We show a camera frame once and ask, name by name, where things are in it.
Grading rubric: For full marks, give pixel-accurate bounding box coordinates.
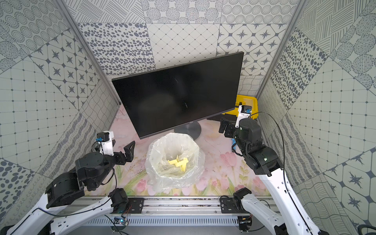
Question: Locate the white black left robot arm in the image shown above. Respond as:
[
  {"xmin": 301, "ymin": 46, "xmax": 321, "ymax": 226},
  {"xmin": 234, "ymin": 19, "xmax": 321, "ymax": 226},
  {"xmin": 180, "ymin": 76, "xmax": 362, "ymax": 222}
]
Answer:
[{"xmin": 1, "ymin": 141, "xmax": 136, "ymax": 235}]

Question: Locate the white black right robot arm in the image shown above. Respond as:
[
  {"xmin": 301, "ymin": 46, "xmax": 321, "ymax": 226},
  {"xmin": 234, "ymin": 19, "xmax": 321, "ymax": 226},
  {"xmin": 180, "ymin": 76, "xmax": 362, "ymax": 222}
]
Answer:
[{"xmin": 219, "ymin": 117, "xmax": 326, "ymax": 235}]

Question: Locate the grey round monitor stand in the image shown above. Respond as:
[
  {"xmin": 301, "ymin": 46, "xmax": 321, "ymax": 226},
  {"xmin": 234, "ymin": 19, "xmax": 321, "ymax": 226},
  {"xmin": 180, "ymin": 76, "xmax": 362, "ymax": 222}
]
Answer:
[{"xmin": 174, "ymin": 121, "xmax": 202, "ymax": 140}]

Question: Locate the black computer monitor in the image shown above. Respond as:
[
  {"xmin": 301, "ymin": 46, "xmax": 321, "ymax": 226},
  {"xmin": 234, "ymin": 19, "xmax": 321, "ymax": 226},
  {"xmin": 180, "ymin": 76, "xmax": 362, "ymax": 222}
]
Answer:
[{"xmin": 112, "ymin": 52, "xmax": 244, "ymax": 139}]

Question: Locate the blue pipe fitting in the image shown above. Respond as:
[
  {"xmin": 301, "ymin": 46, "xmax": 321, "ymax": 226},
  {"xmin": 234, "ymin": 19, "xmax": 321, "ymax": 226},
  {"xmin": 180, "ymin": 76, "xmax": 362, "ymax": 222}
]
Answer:
[{"xmin": 232, "ymin": 139, "xmax": 237, "ymax": 151}]

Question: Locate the yellow black toolbox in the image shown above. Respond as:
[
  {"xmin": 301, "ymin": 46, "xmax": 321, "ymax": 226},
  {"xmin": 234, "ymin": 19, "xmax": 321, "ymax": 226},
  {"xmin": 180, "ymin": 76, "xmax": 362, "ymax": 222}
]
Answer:
[{"xmin": 221, "ymin": 95, "xmax": 259, "ymax": 121}]

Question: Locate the clear plastic trash bag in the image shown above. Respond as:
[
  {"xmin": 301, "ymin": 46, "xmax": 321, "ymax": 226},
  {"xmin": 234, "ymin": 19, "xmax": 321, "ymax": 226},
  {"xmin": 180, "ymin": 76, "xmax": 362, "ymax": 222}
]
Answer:
[{"xmin": 145, "ymin": 133, "xmax": 206, "ymax": 193}]

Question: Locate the small green circuit board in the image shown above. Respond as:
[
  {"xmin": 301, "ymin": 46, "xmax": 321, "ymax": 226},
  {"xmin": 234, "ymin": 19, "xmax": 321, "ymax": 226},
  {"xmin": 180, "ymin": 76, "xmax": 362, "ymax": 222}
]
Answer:
[{"xmin": 113, "ymin": 216, "xmax": 128, "ymax": 227}]

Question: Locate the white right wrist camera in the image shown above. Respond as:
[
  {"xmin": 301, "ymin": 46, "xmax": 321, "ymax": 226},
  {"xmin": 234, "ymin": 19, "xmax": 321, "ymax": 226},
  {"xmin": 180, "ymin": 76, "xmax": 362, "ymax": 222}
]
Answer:
[{"xmin": 235, "ymin": 105, "xmax": 252, "ymax": 128}]

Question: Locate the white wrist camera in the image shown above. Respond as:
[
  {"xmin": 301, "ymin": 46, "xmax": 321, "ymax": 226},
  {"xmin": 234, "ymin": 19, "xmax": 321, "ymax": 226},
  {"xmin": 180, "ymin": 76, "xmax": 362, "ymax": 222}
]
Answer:
[
  {"xmin": 96, "ymin": 131, "xmax": 115, "ymax": 156},
  {"xmin": 235, "ymin": 105, "xmax": 252, "ymax": 128}
]

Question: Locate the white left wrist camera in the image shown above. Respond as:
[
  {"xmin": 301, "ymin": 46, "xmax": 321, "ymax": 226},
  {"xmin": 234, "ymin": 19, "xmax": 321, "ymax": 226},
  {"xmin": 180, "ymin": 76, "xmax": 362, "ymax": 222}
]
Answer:
[{"xmin": 96, "ymin": 131, "xmax": 115, "ymax": 156}]

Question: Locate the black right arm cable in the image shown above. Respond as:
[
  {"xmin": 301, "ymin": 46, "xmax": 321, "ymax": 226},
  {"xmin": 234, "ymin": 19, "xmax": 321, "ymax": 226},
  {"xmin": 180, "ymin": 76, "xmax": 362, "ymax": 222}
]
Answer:
[{"xmin": 249, "ymin": 111, "xmax": 312, "ymax": 233}]

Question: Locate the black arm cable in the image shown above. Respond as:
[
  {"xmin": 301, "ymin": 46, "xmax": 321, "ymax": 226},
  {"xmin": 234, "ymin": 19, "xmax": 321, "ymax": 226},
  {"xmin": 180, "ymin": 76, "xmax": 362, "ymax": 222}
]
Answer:
[
  {"xmin": 249, "ymin": 111, "xmax": 312, "ymax": 233},
  {"xmin": 29, "ymin": 140, "xmax": 118, "ymax": 218}
]

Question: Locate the aluminium mounting rail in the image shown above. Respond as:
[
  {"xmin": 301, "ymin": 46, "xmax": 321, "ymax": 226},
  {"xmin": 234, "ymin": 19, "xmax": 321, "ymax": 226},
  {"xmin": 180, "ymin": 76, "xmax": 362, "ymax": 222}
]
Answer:
[{"xmin": 67, "ymin": 196, "xmax": 303, "ymax": 227}]

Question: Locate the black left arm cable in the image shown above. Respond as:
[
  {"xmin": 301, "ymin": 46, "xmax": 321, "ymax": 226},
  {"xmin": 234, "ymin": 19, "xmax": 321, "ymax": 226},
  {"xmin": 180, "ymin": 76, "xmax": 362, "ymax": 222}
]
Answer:
[{"xmin": 29, "ymin": 140, "xmax": 118, "ymax": 218}]

